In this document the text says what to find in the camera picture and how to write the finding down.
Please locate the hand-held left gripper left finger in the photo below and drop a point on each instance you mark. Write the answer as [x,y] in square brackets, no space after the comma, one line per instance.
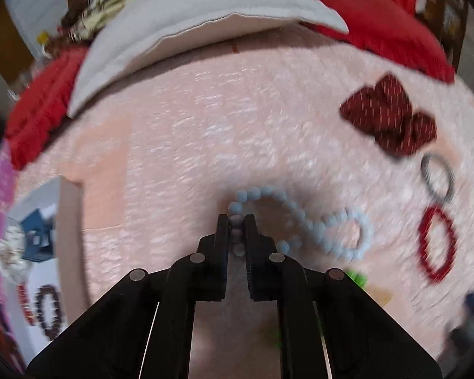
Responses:
[221,239]

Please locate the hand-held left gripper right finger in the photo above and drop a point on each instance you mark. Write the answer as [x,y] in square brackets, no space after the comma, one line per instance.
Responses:
[250,239]

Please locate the dark red dotted scrunchie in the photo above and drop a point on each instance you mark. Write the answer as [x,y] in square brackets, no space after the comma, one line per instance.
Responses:
[383,114]

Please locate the white tray box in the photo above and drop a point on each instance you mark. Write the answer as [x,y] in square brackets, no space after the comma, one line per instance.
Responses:
[39,278]

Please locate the gold fan hairpin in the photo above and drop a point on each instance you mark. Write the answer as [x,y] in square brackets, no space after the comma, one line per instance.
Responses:
[381,296]

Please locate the pink textured bedspread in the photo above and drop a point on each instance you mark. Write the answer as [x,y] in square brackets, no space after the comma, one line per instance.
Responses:
[221,126]

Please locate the blue hair claw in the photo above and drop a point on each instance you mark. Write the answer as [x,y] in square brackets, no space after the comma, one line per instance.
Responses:
[37,233]

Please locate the cream scrunchie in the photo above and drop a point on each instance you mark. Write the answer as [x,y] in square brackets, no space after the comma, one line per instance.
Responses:
[10,252]

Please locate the purple floral blanket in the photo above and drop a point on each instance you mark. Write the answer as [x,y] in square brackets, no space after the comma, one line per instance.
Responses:
[0,205]

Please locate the red frilled cushion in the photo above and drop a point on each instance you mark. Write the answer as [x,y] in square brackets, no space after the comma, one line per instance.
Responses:
[379,27]
[43,102]

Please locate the white pillow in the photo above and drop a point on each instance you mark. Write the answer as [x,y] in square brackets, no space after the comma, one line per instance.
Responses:
[181,8]

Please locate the wooden shelf rack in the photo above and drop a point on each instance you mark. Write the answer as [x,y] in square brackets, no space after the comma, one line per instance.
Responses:
[446,19]

